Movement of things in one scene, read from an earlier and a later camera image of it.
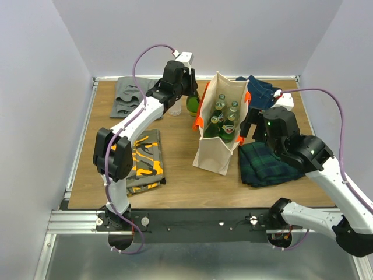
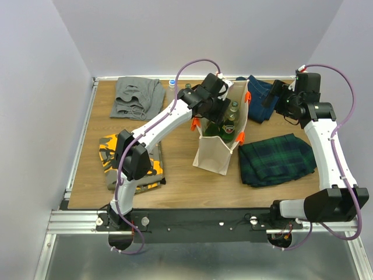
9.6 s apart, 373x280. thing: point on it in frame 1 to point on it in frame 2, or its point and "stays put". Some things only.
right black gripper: x=252 y=117 to x=275 y=90
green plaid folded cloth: x=260 y=166 stays put
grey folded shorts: x=128 y=97 stays put
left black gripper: x=190 y=79 to x=218 y=116
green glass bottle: x=228 y=130 stays put
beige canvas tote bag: x=213 y=154 stays put
